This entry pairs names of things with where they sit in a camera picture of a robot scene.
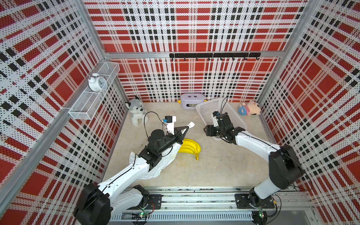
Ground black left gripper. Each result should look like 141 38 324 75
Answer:
157 126 189 154

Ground yellow banana bunch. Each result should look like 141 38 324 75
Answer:
178 138 201 160

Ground white perforated plastic basket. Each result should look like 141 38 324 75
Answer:
195 97 248 141

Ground translucent white plastic bag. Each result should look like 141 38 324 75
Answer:
128 121 196 181

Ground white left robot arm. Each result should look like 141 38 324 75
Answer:
73 122 194 225

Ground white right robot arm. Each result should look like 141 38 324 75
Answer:
203 111 305 208

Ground pink pig plush toy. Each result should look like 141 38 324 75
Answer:
238 101 261 115

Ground grey white husky plush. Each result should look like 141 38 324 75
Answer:
125 95 149 126

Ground white alarm clock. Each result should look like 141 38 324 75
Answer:
88 73 107 92

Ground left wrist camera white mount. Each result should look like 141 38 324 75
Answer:
163 116 176 135

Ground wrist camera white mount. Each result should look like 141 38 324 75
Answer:
212 111 220 127
163 116 176 135

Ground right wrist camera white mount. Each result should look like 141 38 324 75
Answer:
212 111 220 127

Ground black right camera cable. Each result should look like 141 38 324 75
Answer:
219 97 229 114

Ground black camera cable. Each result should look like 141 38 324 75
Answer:
219 97 229 114
143 111 167 141

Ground black left camera cable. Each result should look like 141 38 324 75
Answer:
143 111 167 141

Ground black wall hook rail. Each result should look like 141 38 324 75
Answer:
169 52 261 59

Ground metal base rail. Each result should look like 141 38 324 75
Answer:
110 187 320 225

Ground white wire mesh shelf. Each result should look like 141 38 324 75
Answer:
69 61 120 121

